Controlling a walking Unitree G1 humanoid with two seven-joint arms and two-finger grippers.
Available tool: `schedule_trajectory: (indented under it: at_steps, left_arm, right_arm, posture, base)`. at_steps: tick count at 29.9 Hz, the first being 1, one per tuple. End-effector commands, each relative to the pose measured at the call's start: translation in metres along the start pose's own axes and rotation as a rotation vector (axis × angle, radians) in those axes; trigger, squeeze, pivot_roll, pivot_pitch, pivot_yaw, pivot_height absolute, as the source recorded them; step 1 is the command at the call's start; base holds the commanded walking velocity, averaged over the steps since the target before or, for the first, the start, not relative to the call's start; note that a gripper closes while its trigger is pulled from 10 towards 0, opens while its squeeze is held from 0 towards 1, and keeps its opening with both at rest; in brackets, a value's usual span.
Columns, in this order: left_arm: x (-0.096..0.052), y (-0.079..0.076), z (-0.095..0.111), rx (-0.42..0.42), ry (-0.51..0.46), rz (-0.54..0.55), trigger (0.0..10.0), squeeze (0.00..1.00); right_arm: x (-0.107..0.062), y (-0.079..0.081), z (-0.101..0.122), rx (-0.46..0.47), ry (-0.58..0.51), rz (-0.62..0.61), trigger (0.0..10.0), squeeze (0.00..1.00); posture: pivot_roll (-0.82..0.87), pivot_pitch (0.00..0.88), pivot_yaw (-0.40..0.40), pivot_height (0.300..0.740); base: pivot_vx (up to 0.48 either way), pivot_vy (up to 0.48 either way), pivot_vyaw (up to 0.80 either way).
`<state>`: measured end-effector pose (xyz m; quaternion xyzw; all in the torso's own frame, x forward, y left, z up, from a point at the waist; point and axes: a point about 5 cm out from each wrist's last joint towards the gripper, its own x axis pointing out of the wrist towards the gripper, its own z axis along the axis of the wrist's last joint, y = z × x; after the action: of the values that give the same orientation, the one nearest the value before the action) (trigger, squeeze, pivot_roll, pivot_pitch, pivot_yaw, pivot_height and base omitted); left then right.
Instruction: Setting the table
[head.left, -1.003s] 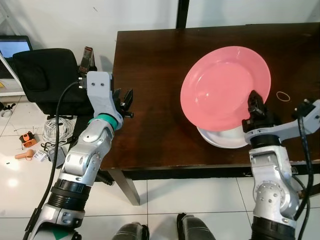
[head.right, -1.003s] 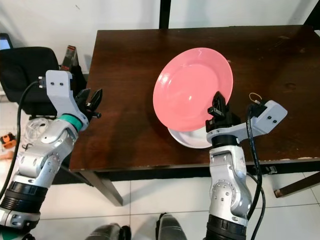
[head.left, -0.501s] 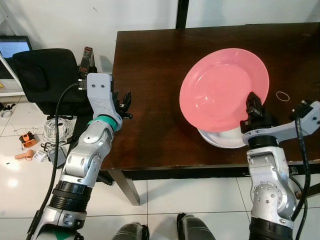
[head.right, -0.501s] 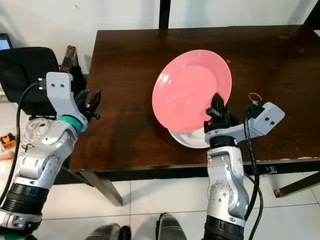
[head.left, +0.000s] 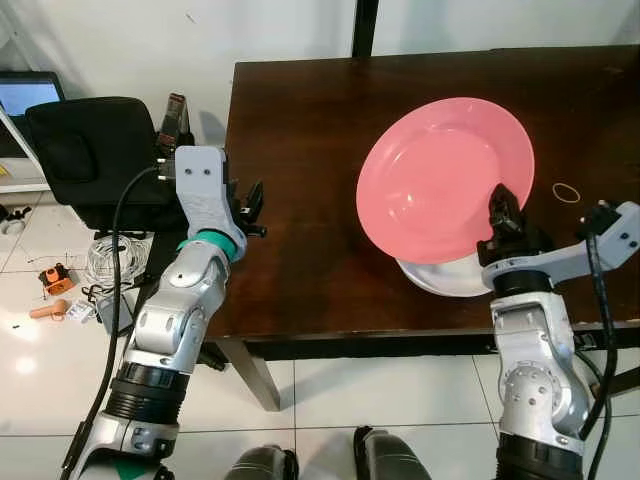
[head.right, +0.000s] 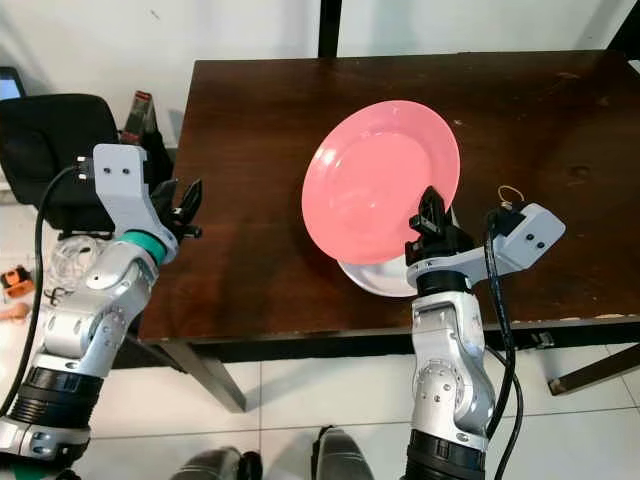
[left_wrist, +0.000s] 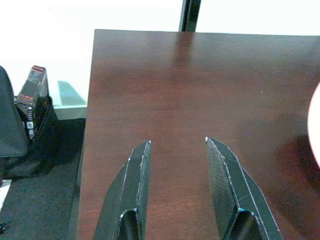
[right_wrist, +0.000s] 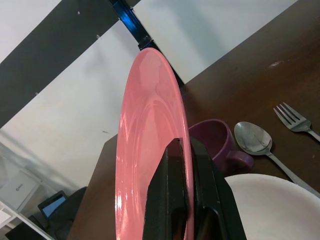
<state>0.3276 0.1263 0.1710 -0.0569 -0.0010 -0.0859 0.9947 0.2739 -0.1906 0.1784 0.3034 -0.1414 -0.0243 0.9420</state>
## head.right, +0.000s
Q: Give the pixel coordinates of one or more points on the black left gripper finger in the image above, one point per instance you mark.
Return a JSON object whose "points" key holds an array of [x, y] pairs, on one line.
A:
{"points": [[165, 196], [191, 202]]}

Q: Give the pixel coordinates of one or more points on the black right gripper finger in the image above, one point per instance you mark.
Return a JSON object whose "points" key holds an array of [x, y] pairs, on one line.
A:
{"points": [[447, 218], [428, 212]]}

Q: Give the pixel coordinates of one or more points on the pink plate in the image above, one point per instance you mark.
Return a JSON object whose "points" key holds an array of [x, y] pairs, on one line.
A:
{"points": [[375, 175]]}

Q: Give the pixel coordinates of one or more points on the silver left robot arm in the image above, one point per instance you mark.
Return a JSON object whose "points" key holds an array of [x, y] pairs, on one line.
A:
{"points": [[90, 320]]}

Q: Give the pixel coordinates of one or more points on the thin rubber band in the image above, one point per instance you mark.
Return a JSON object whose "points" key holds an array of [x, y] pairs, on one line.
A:
{"points": [[499, 194]]}

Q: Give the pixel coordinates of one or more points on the white plate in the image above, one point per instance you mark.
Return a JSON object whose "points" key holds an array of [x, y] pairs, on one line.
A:
{"points": [[375, 280]]}

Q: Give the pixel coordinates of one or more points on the black office chair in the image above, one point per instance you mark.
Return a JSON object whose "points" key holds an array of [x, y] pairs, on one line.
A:
{"points": [[60, 150]]}

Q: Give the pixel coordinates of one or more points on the orange small tool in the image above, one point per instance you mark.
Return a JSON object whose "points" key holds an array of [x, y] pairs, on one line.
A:
{"points": [[18, 283]]}

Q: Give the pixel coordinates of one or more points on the dark table leg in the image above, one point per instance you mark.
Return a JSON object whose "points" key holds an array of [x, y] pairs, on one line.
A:
{"points": [[595, 372], [205, 375]]}

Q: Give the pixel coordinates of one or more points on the open laptop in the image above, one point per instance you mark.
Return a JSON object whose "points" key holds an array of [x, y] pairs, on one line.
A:
{"points": [[10, 85]]}

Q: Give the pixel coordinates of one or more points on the grey right robot leg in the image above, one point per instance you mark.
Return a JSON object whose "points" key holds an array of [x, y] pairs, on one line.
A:
{"points": [[342, 460]]}

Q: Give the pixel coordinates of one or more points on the grey robot leg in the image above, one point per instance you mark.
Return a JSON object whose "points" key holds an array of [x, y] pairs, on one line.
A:
{"points": [[342, 460], [220, 467]]}

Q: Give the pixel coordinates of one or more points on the grey left robot leg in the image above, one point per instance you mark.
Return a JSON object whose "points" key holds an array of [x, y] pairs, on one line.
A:
{"points": [[220, 467]]}

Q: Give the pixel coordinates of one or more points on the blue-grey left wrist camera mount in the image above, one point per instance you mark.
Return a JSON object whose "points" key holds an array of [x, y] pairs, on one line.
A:
{"points": [[120, 190]]}

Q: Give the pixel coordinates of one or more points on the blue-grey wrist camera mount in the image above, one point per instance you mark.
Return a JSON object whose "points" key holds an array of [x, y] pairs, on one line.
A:
{"points": [[530, 240], [120, 190]]}

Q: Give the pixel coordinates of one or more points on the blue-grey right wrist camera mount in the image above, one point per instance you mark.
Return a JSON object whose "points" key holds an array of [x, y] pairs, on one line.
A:
{"points": [[530, 240]]}

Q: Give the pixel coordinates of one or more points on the black vertical post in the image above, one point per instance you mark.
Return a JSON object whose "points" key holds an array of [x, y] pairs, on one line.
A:
{"points": [[329, 28]]}

